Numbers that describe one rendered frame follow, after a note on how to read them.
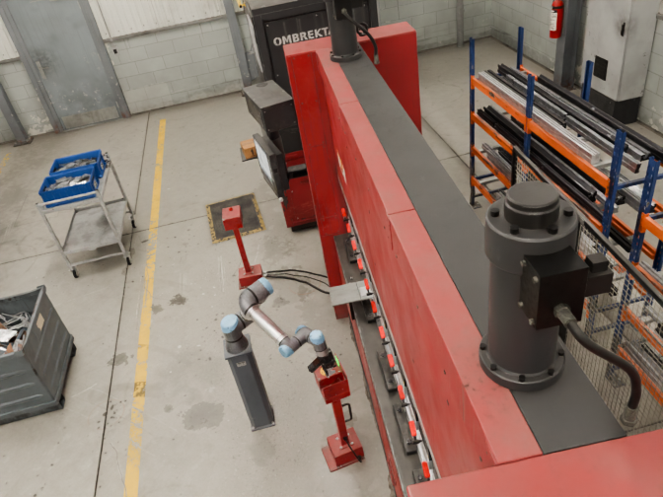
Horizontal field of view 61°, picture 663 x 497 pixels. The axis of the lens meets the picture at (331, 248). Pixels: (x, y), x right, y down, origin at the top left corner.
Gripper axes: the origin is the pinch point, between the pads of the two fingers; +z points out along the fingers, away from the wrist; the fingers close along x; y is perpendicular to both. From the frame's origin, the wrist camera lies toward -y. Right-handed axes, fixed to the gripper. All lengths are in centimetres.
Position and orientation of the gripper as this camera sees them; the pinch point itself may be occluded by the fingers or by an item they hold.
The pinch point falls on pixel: (327, 376)
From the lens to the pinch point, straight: 341.6
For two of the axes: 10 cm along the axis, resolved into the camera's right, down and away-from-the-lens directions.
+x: -3.3, -5.1, 7.9
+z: 2.3, 7.7, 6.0
